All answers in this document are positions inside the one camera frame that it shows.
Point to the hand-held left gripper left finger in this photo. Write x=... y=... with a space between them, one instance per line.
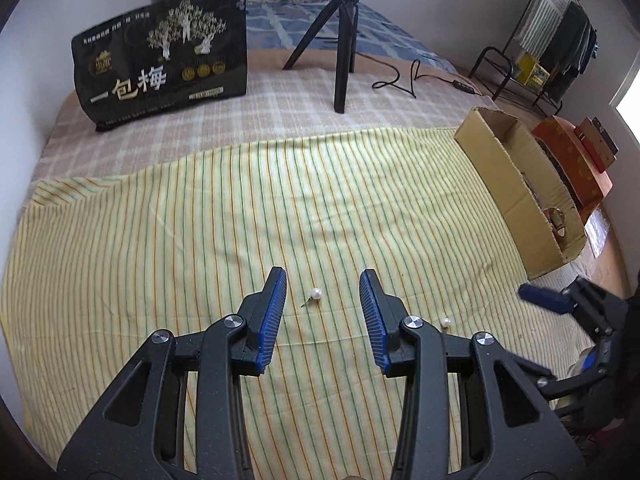
x=270 y=315

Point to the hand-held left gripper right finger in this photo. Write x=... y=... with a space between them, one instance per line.
x=374 y=315

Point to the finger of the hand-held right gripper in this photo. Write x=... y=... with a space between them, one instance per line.
x=542 y=297

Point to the pearl stud earring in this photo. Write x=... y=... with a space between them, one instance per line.
x=446 y=322
x=316 y=293

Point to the cardboard box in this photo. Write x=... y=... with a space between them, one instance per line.
x=495 y=175

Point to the yellow striped cloth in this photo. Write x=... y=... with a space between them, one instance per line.
x=175 y=240

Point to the orange patterned box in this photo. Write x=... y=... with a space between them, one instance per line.
x=570 y=160

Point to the brown flat box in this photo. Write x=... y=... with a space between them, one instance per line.
x=597 y=142

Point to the yellow carton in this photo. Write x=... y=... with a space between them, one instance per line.
x=532 y=72

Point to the black clothes rack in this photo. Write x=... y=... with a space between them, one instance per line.
x=492 y=57

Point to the dark hanging clothes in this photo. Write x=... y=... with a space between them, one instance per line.
x=575 y=50

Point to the black tripod stand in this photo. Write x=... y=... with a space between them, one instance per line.
x=342 y=60

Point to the black snack bag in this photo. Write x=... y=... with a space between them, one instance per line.
x=160 y=65

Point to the blue patterned bedsheet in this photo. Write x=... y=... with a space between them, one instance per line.
x=390 y=30

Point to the striped towel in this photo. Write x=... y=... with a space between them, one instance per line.
x=542 y=10

